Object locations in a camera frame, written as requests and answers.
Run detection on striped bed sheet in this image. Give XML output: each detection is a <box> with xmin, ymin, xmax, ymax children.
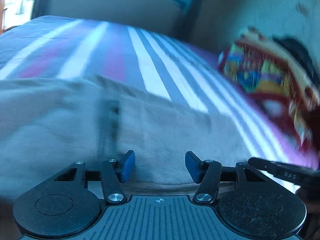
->
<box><xmin>1</xmin><ymin>16</ymin><xmax>319</xmax><ymax>168</ymax></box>

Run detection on grey sweatpants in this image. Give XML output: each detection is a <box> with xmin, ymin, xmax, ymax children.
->
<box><xmin>1</xmin><ymin>76</ymin><xmax>251</xmax><ymax>202</ymax></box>

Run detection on black garment on blanket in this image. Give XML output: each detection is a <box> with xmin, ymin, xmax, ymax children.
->
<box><xmin>272</xmin><ymin>36</ymin><xmax>319</xmax><ymax>86</ymax></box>

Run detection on colourful folded blanket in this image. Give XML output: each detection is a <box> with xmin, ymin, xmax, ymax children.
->
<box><xmin>219</xmin><ymin>27</ymin><xmax>319</xmax><ymax>151</ymax></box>

